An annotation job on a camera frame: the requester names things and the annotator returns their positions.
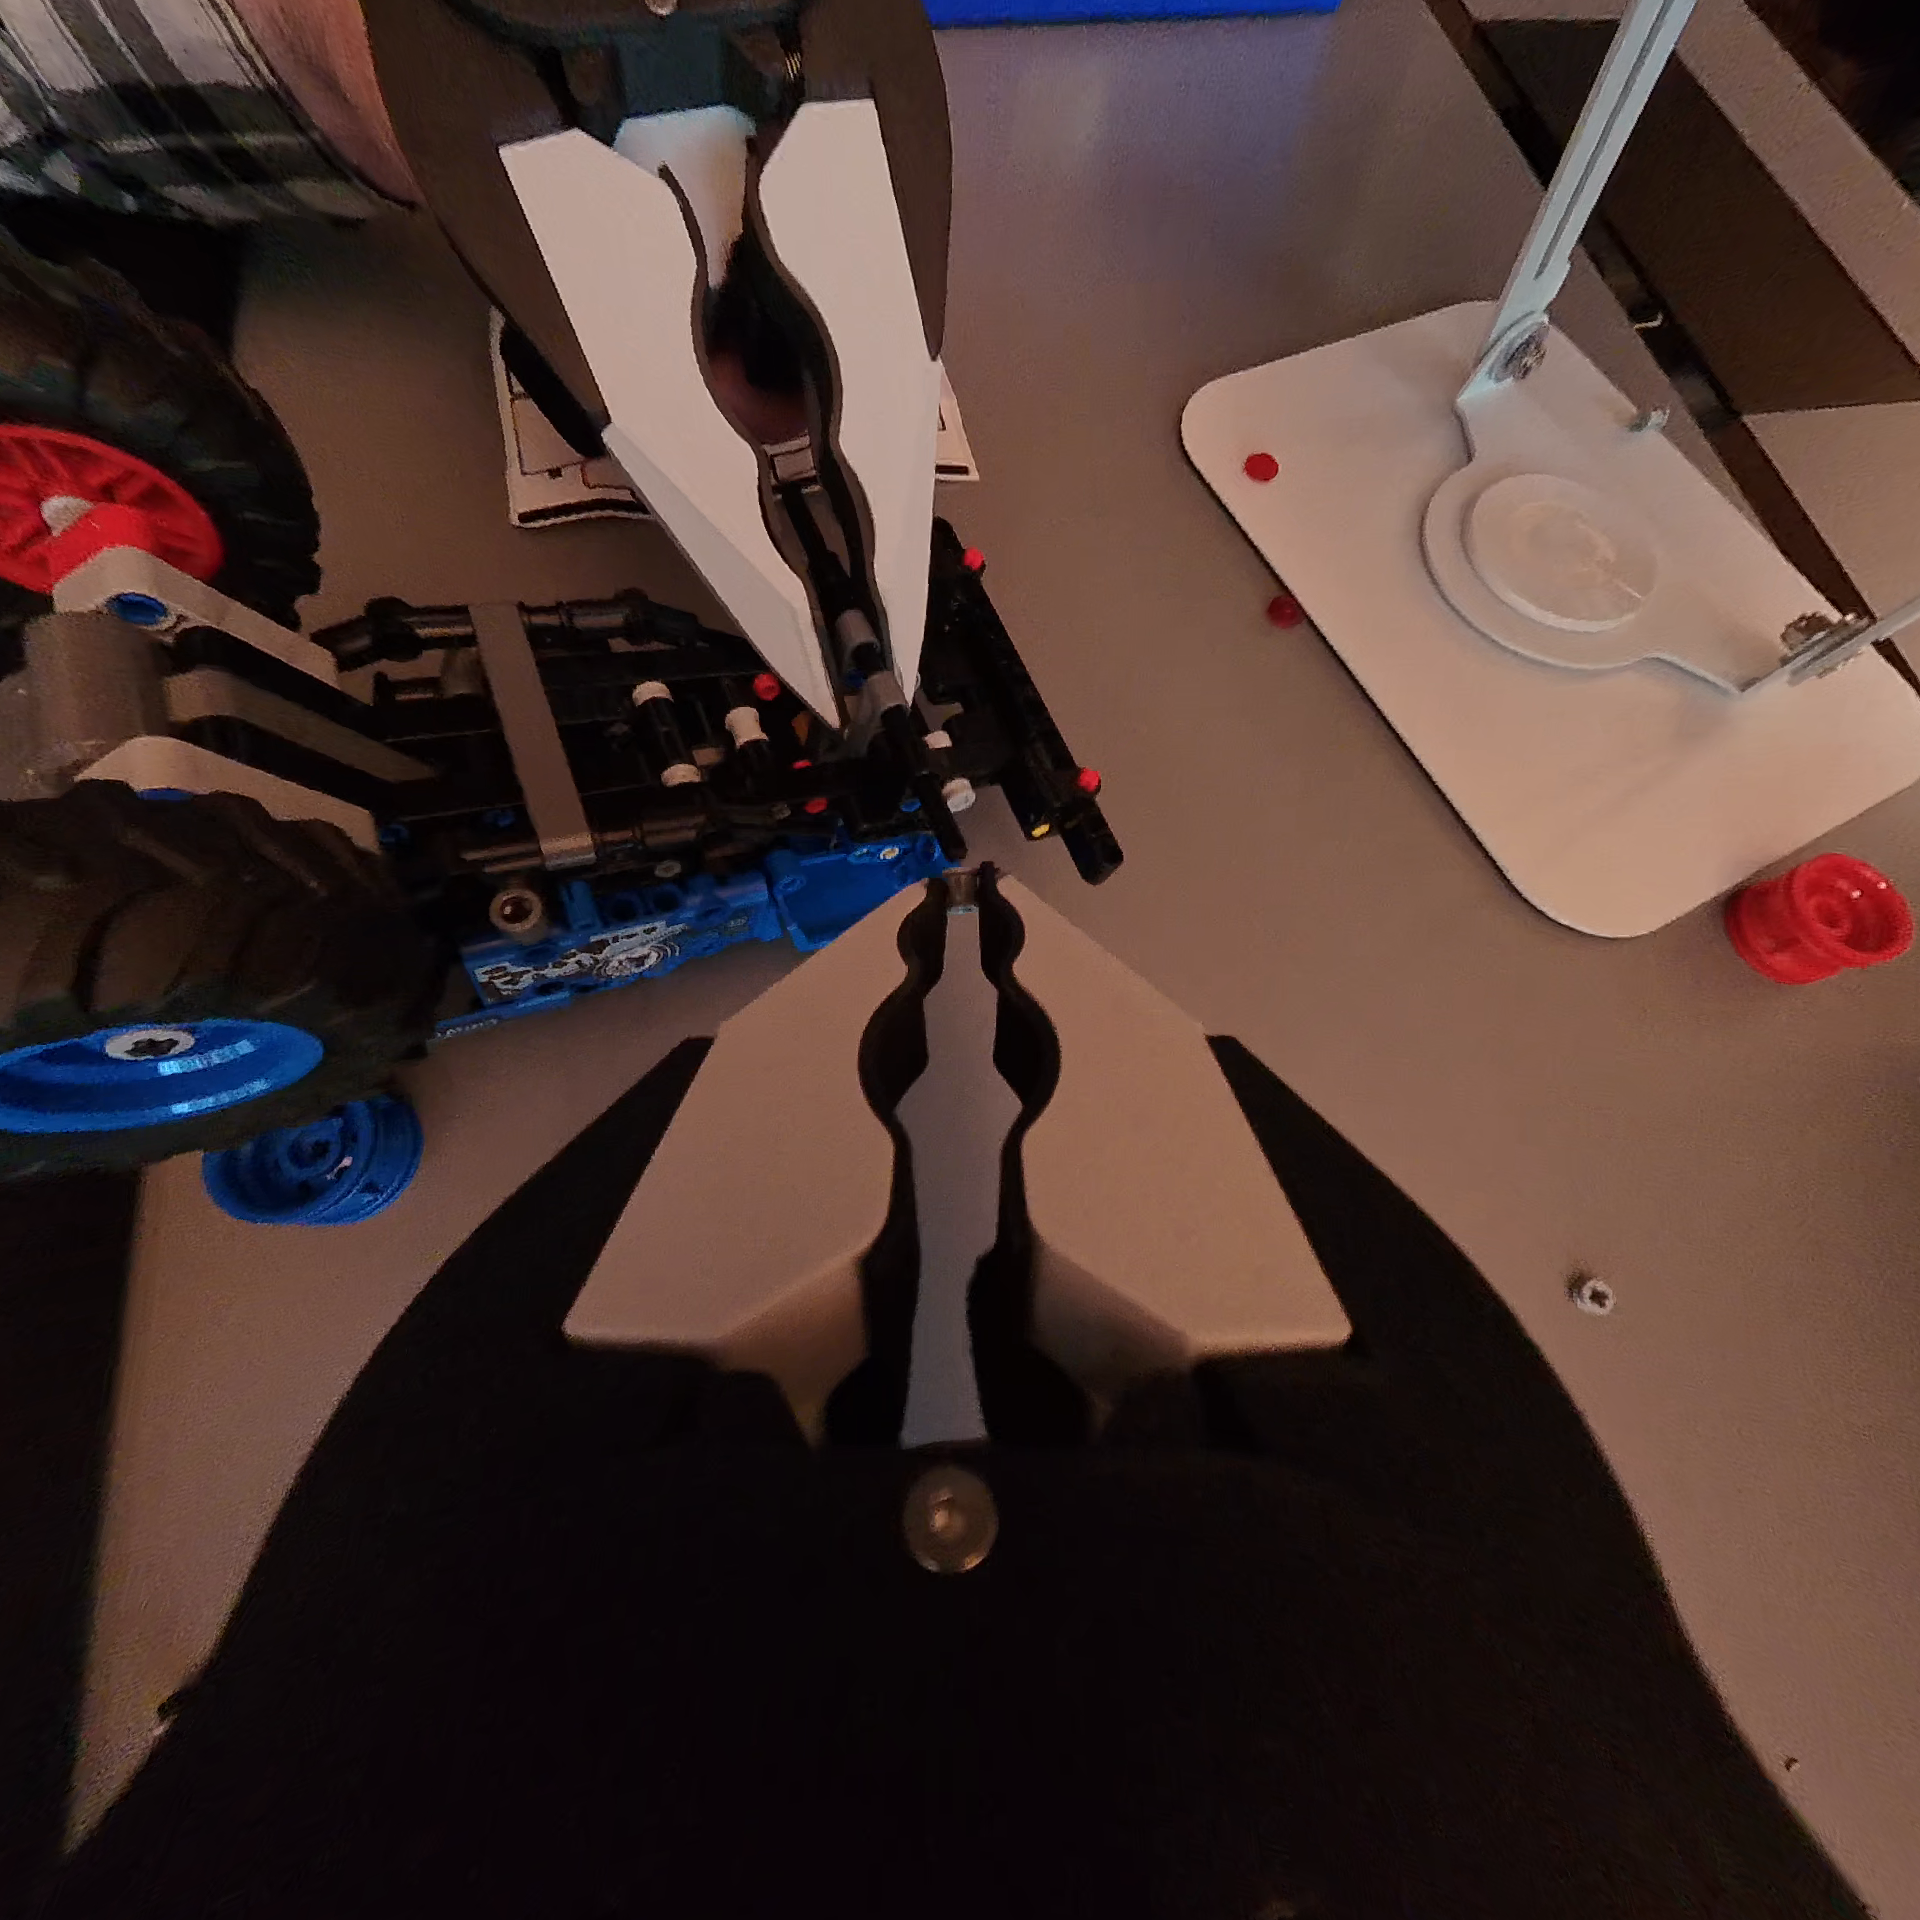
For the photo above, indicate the toy brick monster truck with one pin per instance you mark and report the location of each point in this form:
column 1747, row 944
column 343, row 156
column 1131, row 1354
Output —
column 599, row 721

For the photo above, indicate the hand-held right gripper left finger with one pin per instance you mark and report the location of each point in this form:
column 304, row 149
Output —
column 751, row 1185

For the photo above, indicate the person's left hand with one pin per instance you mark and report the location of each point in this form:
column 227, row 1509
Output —
column 360, row 105

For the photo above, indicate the white base metal stand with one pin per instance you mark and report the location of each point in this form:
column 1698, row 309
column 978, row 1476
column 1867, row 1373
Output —
column 1620, row 750

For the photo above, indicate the white sticker sheet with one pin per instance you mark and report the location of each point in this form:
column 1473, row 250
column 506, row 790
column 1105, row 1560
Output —
column 539, row 481

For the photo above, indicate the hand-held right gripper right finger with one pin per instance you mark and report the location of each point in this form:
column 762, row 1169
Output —
column 1185, row 1185

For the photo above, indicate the black toy wheel red rim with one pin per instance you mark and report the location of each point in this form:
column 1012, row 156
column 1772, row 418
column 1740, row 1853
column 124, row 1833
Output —
column 180, row 404

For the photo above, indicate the long black axle rod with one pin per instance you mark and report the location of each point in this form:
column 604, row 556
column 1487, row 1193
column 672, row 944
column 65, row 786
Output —
column 914, row 764

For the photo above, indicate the black toy wheel blue rim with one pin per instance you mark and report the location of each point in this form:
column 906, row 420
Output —
column 194, row 930

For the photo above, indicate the person's left forearm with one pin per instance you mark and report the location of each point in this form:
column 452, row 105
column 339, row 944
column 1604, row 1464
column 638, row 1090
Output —
column 150, row 105

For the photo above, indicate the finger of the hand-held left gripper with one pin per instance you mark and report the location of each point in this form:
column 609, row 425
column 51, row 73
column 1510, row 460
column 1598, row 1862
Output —
column 878, row 329
column 628, row 329

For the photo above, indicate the blue storage bin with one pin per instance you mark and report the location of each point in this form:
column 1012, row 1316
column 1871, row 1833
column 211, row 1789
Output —
column 1126, row 9

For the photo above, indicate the grey desk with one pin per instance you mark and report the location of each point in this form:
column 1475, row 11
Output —
column 1350, row 1124

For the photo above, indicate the tiny grey connector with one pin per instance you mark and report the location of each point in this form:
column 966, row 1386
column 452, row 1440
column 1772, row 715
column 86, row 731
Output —
column 960, row 893
column 1594, row 1292

